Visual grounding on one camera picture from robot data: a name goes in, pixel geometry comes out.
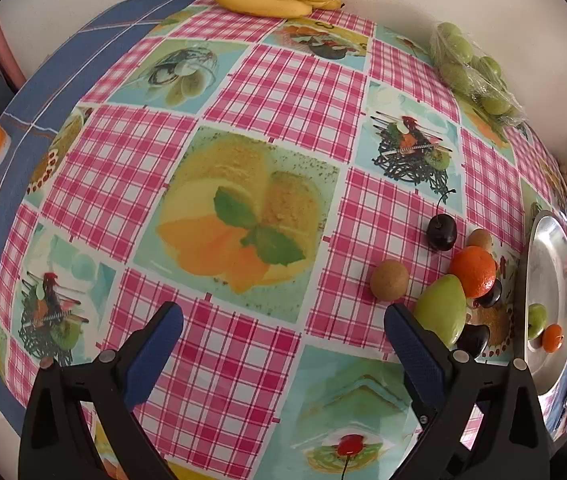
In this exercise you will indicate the dark cherry with stem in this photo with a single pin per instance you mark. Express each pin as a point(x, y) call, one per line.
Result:
point(441, 234)

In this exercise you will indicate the dark plum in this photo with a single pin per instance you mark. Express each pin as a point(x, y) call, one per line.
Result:
point(491, 296)

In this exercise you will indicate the wrapped tray of green jujubes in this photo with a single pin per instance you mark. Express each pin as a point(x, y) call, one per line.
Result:
point(456, 50)

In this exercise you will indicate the orange tangerine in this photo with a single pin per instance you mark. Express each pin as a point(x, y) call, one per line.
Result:
point(552, 338)
point(473, 270)

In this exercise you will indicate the small green apple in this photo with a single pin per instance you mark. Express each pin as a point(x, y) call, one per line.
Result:
point(537, 320)

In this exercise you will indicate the brown kiwi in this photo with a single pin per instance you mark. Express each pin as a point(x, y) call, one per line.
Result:
point(389, 280)
point(480, 240)

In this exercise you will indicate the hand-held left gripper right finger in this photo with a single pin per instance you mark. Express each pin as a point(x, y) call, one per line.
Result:
point(413, 355)

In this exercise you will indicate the round metal plate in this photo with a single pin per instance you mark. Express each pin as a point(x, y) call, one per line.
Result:
point(553, 260)

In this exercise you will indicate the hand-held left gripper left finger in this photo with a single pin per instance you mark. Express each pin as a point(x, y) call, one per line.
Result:
point(156, 355)

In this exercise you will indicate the pink chair frame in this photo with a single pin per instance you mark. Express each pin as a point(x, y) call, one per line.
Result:
point(2, 47)

